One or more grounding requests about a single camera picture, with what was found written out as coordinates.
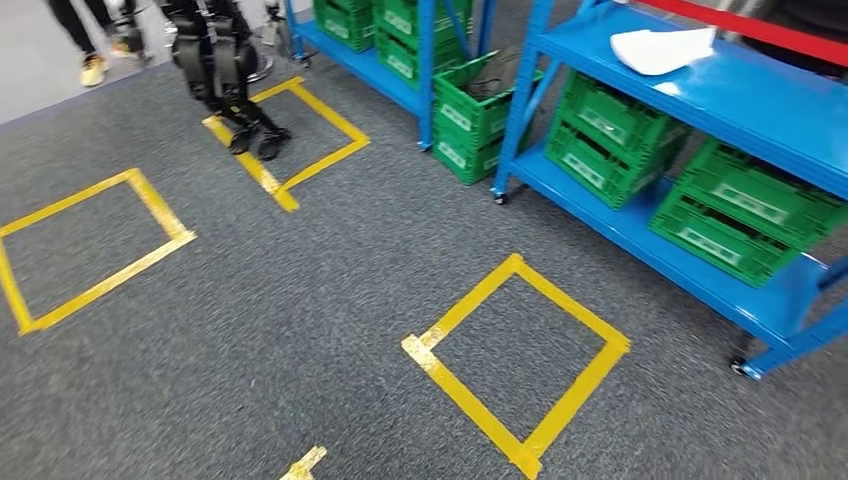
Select blue metal shelf rack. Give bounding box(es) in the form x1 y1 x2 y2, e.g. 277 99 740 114
491 0 848 382
284 0 499 152

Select red barrier belt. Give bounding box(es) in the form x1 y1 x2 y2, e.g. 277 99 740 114
635 0 848 68

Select yellow floor tape square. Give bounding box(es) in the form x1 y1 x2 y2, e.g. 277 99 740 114
278 445 329 480
0 167 197 337
201 76 371 215
400 253 632 480

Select dark grey flat bag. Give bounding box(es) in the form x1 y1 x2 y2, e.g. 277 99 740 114
491 46 533 86

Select black and white humanoid robot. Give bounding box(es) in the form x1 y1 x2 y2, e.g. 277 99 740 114
158 0 293 162

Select white plastic trim panel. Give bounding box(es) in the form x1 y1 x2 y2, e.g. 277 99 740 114
609 26 718 77

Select silver stanchion post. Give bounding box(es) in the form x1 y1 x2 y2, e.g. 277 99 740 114
246 52 278 85

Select black coiled cables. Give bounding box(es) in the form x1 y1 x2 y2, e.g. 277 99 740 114
463 74 508 101

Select person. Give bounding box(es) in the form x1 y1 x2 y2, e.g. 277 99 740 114
46 0 144 89

